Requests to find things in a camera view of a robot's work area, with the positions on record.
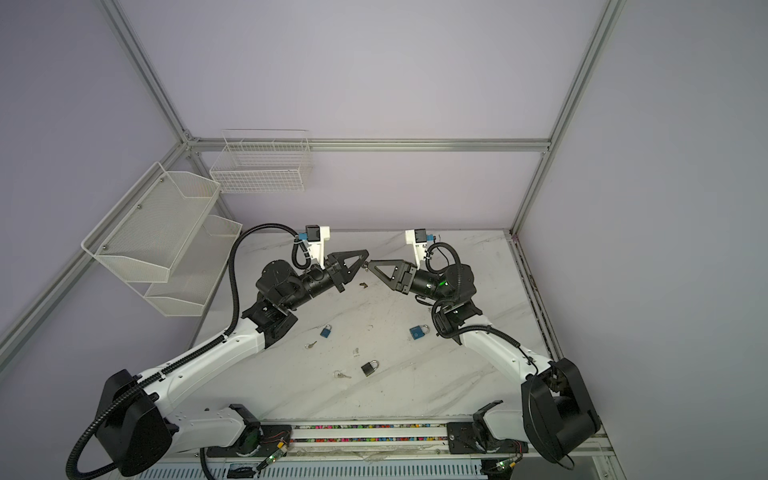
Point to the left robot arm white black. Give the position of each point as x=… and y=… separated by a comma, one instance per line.
x=133, y=428

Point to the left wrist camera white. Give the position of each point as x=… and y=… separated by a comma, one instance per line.
x=313, y=240

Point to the black padlock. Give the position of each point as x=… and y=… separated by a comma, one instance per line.
x=370, y=367

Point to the white mesh shelf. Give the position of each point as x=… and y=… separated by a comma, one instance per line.
x=194, y=280
x=144, y=237

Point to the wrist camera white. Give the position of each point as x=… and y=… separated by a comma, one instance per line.
x=419, y=240
x=313, y=240

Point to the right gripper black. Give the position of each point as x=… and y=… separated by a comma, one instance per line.
x=403, y=276

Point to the white wire basket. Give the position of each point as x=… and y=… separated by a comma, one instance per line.
x=263, y=161

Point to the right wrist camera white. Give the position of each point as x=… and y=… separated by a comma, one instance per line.
x=419, y=240

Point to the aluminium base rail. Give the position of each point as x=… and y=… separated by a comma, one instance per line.
x=437, y=449

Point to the large blue padlock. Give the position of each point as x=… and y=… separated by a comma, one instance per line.
x=419, y=331

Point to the lower white mesh shelf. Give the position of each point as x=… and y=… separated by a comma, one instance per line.
x=194, y=280

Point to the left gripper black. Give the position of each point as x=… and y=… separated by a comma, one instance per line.
x=337, y=270

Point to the aluminium frame profile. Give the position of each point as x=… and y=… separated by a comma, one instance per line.
x=16, y=339

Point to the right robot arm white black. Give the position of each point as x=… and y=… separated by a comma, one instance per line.
x=556, y=413

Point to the upper white mesh shelf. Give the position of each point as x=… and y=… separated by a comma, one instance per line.
x=144, y=237

